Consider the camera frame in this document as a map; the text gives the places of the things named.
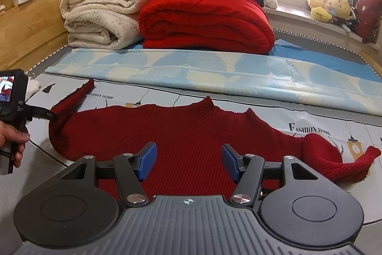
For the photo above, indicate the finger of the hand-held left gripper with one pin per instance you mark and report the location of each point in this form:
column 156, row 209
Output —
column 41, row 114

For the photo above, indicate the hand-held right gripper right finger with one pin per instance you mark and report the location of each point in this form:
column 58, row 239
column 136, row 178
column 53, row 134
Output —
column 230, row 162

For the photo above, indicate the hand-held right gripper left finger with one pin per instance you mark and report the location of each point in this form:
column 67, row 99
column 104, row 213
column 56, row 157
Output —
column 147, row 161

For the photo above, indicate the dark red knitted sweater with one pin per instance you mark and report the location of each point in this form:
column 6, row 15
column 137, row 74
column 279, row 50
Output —
column 185, row 129

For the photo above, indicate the person's left hand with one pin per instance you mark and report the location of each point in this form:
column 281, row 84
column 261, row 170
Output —
column 16, row 134

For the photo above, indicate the small white cloth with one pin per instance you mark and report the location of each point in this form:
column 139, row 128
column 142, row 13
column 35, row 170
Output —
column 32, row 90

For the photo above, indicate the grey printed bed sheet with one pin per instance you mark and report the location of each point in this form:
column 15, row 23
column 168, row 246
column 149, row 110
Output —
column 268, row 120

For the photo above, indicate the blue shell-print mat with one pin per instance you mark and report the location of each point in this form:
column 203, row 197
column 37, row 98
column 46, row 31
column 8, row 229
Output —
column 209, row 69

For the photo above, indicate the cream folded blanket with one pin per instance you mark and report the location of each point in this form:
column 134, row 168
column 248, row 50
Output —
column 98, row 16

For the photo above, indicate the red folded blanket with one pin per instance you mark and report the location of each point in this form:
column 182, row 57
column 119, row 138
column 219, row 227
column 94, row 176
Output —
column 203, row 22

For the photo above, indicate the white window sill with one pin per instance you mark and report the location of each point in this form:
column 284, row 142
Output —
column 304, row 23

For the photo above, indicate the pale yellow plush toy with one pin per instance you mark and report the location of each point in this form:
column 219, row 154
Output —
column 319, row 8

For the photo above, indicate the yellow cloth pile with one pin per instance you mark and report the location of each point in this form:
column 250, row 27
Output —
column 340, row 7

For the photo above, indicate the wooden bed frame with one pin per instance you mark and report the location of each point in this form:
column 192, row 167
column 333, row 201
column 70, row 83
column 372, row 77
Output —
column 35, row 25

